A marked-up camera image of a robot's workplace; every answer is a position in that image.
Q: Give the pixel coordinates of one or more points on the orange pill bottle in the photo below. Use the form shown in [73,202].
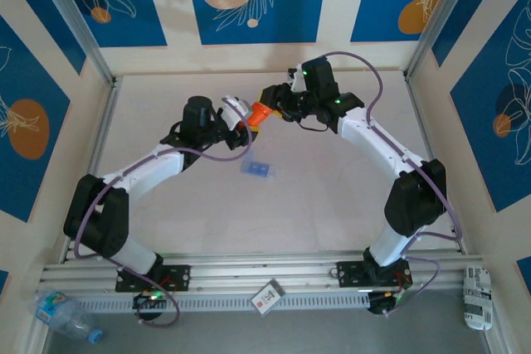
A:
[258,115]

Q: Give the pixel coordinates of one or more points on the small blue packet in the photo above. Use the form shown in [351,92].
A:
[259,169]

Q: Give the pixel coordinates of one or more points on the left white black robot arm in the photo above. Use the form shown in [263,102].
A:
[145,173]

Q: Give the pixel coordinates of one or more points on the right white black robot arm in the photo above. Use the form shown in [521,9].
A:
[415,200]

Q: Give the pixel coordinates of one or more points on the white card with red mark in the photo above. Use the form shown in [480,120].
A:
[267,298]

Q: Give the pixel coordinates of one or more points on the clear plastic water bottle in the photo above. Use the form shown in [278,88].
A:
[62,316]

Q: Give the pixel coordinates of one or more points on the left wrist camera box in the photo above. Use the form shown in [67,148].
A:
[232,115]

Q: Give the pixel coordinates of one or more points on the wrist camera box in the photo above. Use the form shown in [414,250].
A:
[232,115]
[298,82]

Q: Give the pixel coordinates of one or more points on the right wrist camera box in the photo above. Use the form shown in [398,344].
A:
[298,82]

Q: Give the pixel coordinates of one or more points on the aluminium table side rail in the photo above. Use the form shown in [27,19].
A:
[417,105]
[100,134]

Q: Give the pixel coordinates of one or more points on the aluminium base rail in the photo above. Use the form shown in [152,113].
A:
[257,271]

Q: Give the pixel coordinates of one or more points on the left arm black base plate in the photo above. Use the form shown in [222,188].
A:
[178,277]

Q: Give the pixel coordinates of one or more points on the aluminium frame post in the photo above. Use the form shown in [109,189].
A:
[448,18]
[82,26]

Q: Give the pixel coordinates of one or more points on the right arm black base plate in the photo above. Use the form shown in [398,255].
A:
[348,273]

